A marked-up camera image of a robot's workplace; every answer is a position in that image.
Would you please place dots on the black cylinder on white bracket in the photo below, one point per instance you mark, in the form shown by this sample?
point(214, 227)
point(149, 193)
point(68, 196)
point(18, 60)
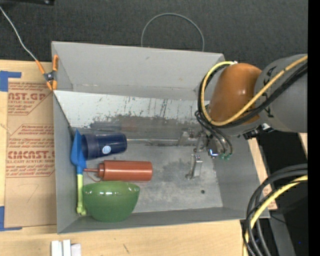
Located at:
point(251, 135)

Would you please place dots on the brown cardboard board, red print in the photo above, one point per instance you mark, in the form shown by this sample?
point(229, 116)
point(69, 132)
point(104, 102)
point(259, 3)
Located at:
point(30, 140)

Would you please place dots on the green plastic bowl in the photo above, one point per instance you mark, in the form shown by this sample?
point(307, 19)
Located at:
point(110, 202)

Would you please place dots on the blue and yellow toy shovel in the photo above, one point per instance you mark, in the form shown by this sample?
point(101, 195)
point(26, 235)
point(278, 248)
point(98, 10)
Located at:
point(78, 155)

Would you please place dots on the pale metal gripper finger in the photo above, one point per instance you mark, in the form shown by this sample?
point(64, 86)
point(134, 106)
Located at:
point(196, 166)
point(198, 143)

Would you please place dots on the dark blue cup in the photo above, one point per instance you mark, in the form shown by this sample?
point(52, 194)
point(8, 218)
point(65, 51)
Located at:
point(107, 146)

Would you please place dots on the grey metal bin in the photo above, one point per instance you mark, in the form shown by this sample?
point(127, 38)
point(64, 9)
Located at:
point(160, 140)

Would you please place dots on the red-brown squeeze bottle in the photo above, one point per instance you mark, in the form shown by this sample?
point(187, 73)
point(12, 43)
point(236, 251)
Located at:
point(127, 171)

